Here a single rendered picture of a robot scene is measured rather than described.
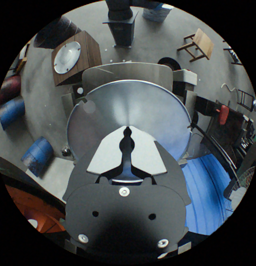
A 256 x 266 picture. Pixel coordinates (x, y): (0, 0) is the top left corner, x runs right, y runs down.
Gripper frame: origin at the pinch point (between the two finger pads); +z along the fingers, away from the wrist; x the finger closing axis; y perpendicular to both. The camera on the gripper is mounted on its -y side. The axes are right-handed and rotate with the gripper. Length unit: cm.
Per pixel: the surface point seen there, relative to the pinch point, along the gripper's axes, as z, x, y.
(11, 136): 10, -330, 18
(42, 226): -34, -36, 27
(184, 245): -19.4, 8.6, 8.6
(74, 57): 45, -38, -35
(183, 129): 1.6, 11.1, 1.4
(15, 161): -27, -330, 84
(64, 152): 0.1, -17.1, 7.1
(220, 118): 3.9, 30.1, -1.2
